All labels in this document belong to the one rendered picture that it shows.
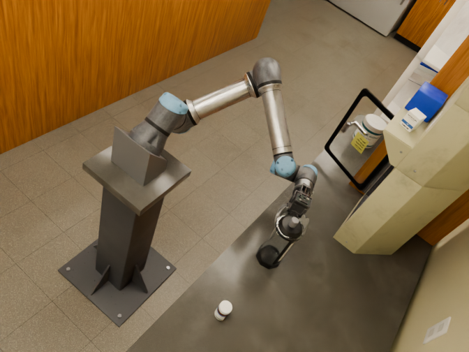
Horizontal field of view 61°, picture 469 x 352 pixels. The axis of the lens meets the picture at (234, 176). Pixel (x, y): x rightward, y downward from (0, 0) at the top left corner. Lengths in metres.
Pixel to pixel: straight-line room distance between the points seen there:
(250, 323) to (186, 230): 1.35
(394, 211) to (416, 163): 0.23
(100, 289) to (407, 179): 1.71
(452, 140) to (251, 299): 0.86
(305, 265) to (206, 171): 1.59
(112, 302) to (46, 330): 0.34
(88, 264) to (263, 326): 1.32
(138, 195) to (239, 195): 1.49
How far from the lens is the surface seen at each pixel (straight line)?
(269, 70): 1.56
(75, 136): 3.13
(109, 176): 1.67
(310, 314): 1.58
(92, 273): 2.47
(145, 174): 1.59
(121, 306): 2.39
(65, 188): 2.81
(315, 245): 1.74
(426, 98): 1.62
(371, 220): 1.68
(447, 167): 1.48
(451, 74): 1.74
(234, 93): 1.68
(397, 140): 1.47
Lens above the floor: 2.23
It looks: 46 degrees down
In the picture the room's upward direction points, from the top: 25 degrees clockwise
